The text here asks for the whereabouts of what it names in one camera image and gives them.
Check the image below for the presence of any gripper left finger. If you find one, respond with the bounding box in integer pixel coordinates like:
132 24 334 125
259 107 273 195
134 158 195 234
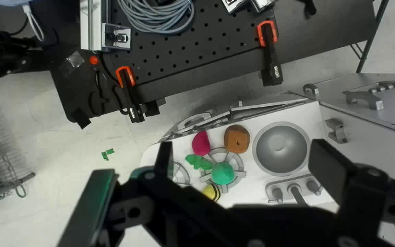
57 141 201 247

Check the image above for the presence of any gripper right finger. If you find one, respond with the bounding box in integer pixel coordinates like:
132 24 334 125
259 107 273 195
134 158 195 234
307 139 395 247

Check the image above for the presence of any grey toy burner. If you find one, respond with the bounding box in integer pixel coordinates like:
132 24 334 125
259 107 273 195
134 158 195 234
199 148 247 193
172 161 191 187

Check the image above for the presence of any white and grey toy kitchen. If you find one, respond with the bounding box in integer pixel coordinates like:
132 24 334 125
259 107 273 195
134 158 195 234
139 73 395 247

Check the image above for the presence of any green leafy plush toy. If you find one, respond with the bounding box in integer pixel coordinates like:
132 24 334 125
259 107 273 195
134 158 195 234
185 154 213 171

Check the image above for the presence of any yellow plush toy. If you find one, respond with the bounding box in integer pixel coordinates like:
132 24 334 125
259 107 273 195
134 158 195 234
203 184 221 202

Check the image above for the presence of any pink plush toy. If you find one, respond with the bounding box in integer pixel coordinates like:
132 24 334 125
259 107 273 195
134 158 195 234
191 130 212 156

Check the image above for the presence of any green round plush toy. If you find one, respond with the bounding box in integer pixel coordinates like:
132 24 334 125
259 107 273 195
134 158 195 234
211 162 236 185

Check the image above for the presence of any grey toy sink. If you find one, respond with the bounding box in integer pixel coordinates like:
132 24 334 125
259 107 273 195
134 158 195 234
252 122 311 177

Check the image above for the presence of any brown plush toy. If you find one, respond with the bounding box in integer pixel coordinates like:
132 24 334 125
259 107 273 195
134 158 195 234
224 125 251 154

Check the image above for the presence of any orange and black clamp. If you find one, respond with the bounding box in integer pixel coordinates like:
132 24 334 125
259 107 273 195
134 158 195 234
116 66 146 123
256 21 284 87

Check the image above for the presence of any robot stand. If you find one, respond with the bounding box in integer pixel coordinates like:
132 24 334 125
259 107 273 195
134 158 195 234
48 0 378 130

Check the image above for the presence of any grey toy door handle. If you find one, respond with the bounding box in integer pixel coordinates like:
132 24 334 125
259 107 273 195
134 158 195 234
342 90 384 111

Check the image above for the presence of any coil of grey cable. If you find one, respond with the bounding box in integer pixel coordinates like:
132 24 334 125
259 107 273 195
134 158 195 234
117 0 195 35

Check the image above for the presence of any silver aluminium post with bracket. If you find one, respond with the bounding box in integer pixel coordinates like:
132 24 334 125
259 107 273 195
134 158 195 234
80 0 131 52

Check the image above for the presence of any white cable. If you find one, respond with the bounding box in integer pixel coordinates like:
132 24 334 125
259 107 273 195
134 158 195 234
23 3 45 42

